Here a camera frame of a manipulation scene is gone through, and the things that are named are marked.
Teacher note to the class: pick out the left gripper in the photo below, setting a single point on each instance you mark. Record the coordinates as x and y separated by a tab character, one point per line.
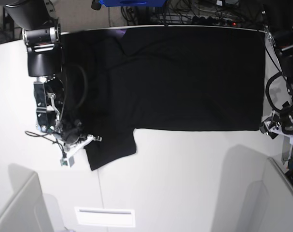
286	122

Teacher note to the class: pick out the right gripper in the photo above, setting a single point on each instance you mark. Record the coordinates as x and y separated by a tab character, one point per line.
70	132

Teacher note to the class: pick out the black T-shirt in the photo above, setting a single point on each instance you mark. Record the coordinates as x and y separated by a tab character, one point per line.
163	78

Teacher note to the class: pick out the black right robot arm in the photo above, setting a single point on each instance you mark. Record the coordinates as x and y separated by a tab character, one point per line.
55	111

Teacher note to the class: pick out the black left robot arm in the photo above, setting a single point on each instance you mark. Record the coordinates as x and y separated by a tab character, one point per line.
278	24

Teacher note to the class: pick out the right grey partition panel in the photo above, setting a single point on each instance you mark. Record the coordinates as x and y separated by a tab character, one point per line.
268	205

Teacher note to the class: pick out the grey partition panel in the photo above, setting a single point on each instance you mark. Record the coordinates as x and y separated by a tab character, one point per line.
23	206
268	205

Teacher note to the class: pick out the left grey partition panel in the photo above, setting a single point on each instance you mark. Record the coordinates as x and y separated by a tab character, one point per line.
23	206

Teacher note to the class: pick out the black power strip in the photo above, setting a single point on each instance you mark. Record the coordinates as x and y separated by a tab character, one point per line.
210	21

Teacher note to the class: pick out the blue box on stand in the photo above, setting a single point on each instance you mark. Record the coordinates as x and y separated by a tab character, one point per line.
138	3

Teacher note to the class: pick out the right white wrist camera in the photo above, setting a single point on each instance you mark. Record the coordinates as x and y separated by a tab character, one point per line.
67	162

